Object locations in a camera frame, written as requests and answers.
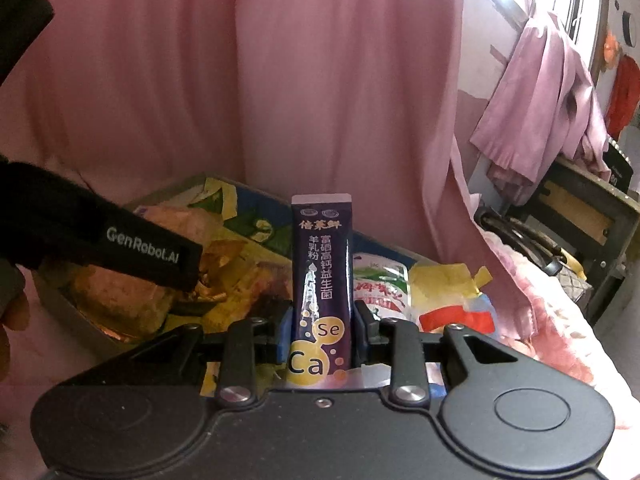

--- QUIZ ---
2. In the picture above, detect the person's left hand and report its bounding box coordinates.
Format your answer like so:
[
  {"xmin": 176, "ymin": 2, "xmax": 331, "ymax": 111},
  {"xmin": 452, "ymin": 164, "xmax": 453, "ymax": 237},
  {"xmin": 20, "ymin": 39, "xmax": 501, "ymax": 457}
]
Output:
[{"xmin": 0, "ymin": 291, "xmax": 32, "ymax": 382}]

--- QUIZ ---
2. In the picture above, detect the purple hanging cloth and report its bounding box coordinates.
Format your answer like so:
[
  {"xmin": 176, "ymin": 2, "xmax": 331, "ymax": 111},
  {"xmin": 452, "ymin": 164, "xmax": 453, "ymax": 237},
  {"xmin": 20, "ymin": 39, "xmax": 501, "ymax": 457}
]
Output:
[{"xmin": 470, "ymin": 9, "xmax": 612, "ymax": 207}]

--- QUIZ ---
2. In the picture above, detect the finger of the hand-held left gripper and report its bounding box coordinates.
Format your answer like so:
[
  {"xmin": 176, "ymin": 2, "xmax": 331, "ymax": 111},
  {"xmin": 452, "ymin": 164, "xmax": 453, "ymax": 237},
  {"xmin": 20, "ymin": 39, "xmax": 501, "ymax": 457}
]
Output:
[{"xmin": 170, "ymin": 286, "xmax": 226, "ymax": 318}]

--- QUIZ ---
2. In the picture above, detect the shallow box with colourful lining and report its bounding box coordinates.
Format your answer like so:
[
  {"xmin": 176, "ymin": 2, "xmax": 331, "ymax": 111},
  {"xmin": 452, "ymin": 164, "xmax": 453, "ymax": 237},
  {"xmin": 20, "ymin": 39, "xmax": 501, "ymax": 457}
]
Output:
[{"xmin": 34, "ymin": 174, "xmax": 497, "ymax": 397}]

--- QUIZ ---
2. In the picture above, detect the black blurred object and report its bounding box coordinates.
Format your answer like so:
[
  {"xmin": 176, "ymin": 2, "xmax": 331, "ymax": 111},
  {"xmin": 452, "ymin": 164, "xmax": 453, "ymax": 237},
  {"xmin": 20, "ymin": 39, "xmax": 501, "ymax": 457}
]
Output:
[{"xmin": 0, "ymin": 0, "xmax": 57, "ymax": 78}]

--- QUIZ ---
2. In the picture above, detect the pink curtain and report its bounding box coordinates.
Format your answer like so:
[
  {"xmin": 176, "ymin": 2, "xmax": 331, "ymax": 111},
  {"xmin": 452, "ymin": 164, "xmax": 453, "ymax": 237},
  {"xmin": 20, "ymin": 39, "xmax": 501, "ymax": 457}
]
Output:
[{"xmin": 0, "ymin": 0, "xmax": 482, "ymax": 311}]

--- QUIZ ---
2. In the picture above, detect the red and white packet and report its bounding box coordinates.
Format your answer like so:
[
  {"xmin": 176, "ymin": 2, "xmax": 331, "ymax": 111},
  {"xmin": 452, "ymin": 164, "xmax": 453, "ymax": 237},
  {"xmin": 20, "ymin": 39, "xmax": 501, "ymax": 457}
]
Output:
[{"xmin": 417, "ymin": 304, "xmax": 497, "ymax": 337}]

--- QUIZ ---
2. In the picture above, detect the purple stick packet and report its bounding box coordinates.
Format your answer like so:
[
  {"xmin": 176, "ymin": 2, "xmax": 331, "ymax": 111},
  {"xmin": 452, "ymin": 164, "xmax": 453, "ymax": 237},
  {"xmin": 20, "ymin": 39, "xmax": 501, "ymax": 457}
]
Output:
[{"xmin": 287, "ymin": 192, "xmax": 359, "ymax": 392}]

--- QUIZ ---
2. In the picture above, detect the black box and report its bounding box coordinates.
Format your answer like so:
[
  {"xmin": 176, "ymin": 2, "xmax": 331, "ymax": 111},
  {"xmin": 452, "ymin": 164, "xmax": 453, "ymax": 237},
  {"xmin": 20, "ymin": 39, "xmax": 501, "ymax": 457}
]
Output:
[{"xmin": 602, "ymin": 137, "xmax": 635, "ymax": 194}]

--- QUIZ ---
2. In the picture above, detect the patterned round stool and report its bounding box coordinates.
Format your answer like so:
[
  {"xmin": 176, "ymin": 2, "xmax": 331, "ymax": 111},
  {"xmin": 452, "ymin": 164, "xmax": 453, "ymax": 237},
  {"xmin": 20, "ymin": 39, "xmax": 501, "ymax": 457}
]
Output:
[{"xmin": 559, "ymin": 255, "xmax": 595, "ymax": 307}]

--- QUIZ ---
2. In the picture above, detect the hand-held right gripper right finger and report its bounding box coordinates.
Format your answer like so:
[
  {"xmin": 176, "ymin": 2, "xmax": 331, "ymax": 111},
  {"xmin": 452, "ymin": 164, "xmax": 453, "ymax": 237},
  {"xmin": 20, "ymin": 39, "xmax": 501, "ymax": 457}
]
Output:
[{"xmin": 352, "ymin": 301, "xmax": 522, "ymax": 408}]

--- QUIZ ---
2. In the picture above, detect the white pouch green red print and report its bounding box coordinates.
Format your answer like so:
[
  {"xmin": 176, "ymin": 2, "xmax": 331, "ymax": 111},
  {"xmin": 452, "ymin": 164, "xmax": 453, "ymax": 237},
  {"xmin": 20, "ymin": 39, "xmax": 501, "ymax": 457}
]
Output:
[{"xmin": 352, "ymin": 252, "xmax": 417, "ymax": 327}]

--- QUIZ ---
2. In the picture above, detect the black bag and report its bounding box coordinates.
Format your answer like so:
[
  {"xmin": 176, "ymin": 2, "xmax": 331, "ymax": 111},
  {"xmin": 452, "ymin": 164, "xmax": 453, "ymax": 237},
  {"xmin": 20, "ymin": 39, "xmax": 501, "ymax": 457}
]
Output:
[{"xmin": 474, "ymin": 207, "xmax": 567, "ymax": 277}]

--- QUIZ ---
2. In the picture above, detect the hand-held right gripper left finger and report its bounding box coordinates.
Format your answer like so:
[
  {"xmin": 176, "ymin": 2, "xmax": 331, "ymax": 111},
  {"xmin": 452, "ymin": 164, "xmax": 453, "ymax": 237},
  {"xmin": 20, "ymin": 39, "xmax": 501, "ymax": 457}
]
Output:
[{"xmin": 99, "ymin": 297, "xmax": 294, "ymax": 408}]

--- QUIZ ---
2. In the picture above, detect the golden brown snack packet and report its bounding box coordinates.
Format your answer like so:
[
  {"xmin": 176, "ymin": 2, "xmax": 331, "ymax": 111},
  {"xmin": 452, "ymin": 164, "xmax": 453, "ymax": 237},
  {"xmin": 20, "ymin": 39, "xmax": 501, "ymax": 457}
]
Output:
[
  {"xmin": 69, "ymin": 204, "xmax": 212, "ymax": 343},
  {"xmin": 200, "ymin": 239, "xmax": 297, "ymax": 312}
]

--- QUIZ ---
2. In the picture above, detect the pink floral blanket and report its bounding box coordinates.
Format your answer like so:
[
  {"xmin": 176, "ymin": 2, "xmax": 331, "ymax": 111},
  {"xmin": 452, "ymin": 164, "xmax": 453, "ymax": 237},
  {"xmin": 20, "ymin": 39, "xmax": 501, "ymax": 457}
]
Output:
[{"xmin": 477, "ymin": 230, "xmax": 640, "ymax": 432}]

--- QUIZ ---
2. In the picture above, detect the black framed wooden desk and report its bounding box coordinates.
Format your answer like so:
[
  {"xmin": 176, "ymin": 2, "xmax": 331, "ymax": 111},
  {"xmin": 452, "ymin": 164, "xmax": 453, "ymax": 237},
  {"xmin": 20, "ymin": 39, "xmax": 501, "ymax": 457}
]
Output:
[{"xmin": 529, "ymin": 154, "xmax": 640, "ymax": 322}]

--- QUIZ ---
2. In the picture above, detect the orange wall decoration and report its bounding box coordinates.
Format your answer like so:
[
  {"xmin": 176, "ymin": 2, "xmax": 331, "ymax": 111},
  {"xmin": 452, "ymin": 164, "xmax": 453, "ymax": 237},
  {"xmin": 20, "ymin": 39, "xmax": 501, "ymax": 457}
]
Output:
[{"xmin": 602, "ymin": 30, "xmax": 624, "ymax": 69}]

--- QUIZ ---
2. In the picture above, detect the red hanging decoration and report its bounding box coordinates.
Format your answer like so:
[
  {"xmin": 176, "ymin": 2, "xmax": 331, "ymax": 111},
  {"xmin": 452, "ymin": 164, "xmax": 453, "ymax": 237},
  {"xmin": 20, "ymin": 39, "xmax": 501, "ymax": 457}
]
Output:
[{"xmin": 607, "ymin": 54, "xmax": 640, "ymax": 137}]

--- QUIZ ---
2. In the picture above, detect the window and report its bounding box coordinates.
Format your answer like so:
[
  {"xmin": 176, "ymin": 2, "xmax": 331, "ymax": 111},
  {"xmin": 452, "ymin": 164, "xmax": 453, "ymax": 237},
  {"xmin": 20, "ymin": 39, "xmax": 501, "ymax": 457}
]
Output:
[{"xmin": 467, "ymin": 0, "xmax": 607, "ymax": 77}]

